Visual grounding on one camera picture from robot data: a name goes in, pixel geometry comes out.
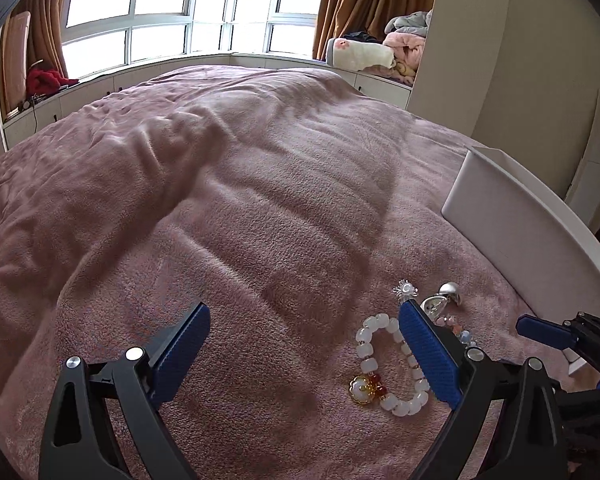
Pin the white door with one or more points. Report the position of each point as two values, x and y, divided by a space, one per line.
592 150

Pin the pink upholstered chair back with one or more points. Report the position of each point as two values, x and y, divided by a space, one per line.
15 60

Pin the red cloth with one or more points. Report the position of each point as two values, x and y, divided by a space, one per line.
45 81

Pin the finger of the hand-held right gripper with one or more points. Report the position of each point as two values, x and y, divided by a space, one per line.
547 332

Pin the bay window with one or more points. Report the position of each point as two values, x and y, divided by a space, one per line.
195 5

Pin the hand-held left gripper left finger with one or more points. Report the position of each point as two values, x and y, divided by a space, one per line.
180 350

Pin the white storage box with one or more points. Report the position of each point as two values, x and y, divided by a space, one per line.
520 220

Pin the white plush pillow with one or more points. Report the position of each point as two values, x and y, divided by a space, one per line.
362 54

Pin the pile of pink grey clothes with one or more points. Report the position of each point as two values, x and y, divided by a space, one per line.
407 40

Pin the pink fleece blanket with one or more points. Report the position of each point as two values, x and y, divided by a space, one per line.
220 200

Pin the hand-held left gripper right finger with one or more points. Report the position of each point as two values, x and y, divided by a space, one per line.
430 360

